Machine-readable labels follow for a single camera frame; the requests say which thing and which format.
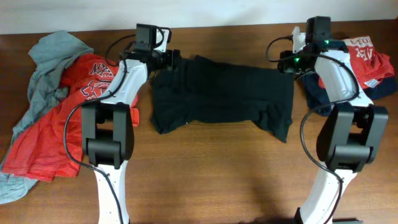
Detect black t-shirt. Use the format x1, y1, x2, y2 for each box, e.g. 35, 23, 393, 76
150, 56, 294, 142

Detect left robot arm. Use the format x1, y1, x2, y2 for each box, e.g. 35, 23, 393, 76
81, 24, 180, 223

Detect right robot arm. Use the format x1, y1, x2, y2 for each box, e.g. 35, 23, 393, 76
276, 16, 388, 224

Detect folded navy t-shirt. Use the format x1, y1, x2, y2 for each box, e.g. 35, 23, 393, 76
301, 73, 397, 109

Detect folded red printed t-shirt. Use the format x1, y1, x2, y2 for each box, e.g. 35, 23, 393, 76
317, 35, 395, 91

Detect grey t-shirt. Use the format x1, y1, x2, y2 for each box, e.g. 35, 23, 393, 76
0, 30, 95, 205

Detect left black camera cable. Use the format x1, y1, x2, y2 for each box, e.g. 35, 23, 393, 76
63, 26, 165, 224

